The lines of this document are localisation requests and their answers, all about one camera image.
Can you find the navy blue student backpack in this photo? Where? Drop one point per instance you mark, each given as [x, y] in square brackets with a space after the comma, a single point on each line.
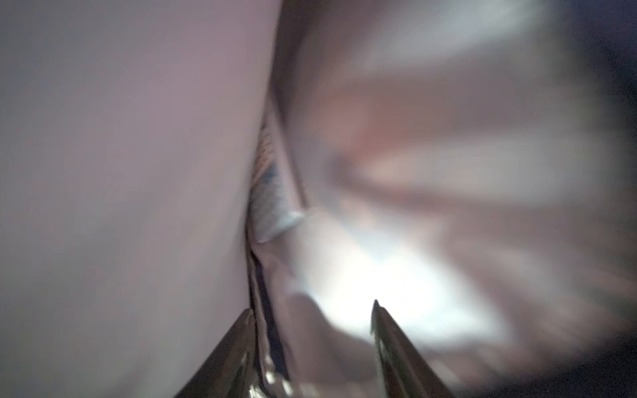
[470, 165]

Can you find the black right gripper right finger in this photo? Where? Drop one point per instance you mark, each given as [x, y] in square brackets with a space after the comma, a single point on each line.
[402, 371]

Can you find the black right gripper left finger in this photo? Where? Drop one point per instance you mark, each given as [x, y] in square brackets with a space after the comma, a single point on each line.
[230, 370]

